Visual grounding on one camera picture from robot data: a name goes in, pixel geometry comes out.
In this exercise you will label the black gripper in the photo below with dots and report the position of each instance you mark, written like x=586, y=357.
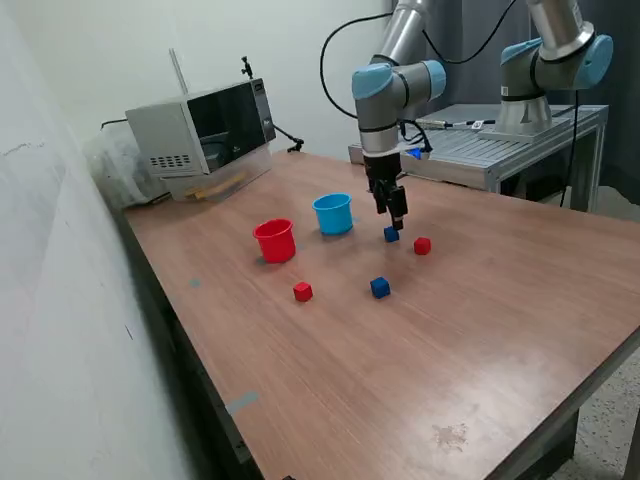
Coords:
x=382, y=172

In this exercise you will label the blue cube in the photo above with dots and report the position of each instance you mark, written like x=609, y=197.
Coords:
x=390, y=235
x=380, y=288

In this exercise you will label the red cube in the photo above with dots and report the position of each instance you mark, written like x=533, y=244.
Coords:
x=302, y=292
x=422, y=246

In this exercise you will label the silver blue UR5e robot arm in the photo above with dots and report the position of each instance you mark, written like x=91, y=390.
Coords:
x=380, y=110

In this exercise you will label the blue plastic cup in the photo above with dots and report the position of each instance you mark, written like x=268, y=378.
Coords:
x=334, y=220

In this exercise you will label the aluminium robot mounting table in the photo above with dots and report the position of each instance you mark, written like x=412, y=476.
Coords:
x=475, y=150

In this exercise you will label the red plastic cup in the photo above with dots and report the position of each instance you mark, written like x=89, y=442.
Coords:
x=275, y=247

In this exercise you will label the dark grey curtain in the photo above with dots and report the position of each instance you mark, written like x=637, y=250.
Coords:
x=475, y=85

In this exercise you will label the silver microwave oven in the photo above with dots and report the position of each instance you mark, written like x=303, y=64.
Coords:
x=165, y=135

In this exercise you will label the long grey tape strip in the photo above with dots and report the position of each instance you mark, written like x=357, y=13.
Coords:
x=242, y=402

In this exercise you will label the thin white rod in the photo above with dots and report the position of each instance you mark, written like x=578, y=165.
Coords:
x=178, y=72

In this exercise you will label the grey plastic bag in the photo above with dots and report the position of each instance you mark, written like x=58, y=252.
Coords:
x=115, y=170

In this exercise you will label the wrist camera box blue light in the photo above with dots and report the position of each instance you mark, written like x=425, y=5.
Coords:
x=419, y=152

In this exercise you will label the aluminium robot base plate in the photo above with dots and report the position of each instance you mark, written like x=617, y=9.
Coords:
x=505, y=135

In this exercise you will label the small black camera mount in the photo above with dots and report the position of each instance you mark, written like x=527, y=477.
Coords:
x=245, y=67

